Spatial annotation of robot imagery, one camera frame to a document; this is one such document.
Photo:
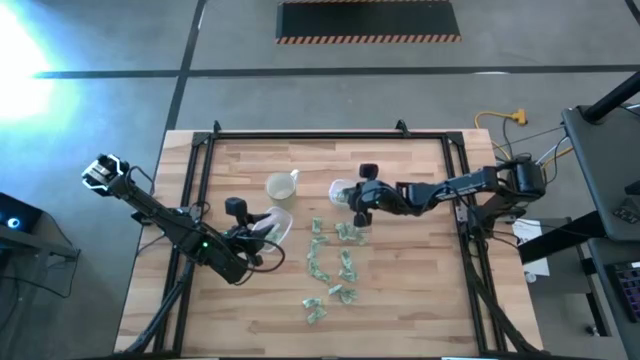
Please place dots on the small clear plastic container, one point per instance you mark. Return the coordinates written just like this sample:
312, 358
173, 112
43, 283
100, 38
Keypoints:
336, 190

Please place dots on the black keyboard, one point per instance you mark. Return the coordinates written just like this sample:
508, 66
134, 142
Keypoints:
630, 290

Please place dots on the white paper sheet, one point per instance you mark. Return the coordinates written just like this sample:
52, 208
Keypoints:
532, 235

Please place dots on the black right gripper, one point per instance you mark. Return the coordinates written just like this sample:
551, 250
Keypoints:
375, 196

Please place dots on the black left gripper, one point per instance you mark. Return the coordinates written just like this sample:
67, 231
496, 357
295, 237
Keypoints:
247, 242

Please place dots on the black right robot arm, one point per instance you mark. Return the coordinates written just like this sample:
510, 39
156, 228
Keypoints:
450, 189

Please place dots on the black desk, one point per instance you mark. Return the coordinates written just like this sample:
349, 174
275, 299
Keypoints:
610, 170
600, 260

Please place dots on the wide clear plastic container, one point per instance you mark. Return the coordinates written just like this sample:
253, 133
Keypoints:
282, 220

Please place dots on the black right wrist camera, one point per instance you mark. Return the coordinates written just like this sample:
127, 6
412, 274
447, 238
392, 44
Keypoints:
368, 171

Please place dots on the black pole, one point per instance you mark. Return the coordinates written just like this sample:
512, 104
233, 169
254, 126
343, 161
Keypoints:
612, 97

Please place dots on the black device blue light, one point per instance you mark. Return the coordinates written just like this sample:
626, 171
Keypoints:
20, 212

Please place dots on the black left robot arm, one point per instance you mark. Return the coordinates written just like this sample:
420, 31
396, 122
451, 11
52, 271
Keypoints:
165, 220

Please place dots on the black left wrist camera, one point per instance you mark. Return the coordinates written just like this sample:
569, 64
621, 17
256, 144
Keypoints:
235, 206

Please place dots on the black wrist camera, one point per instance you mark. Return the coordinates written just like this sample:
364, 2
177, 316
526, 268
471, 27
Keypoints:
235, 206
368, 171

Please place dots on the black hazard-striped floor mat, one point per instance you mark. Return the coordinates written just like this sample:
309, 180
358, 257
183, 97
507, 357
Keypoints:
367, 20

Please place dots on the black aluminium table frame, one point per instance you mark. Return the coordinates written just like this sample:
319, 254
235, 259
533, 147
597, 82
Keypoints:
325, 135

